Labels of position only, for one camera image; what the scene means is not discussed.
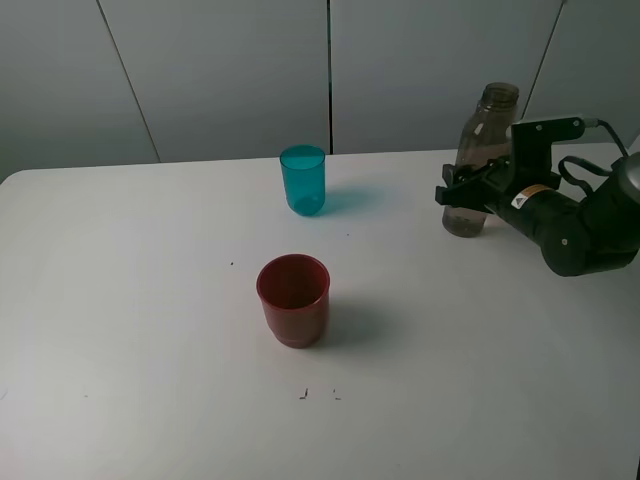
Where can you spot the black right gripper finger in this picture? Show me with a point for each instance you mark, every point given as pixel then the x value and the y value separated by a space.
pixel 454 174
pixel 473 195

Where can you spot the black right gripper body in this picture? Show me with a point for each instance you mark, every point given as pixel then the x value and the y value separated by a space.
pixel 535 208

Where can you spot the smoky transparent water bottle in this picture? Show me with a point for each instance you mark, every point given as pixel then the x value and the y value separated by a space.
pixel 485 136

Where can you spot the teal transparent plastic cup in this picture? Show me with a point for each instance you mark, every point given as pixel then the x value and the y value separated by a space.
pixel 303 172

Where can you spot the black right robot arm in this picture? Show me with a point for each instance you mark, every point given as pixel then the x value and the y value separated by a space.
pixel 598 233

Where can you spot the red plastic cup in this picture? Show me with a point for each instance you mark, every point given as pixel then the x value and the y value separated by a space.
pixel 294 294

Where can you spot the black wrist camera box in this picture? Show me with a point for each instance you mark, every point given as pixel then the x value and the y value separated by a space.
pixel 531 159

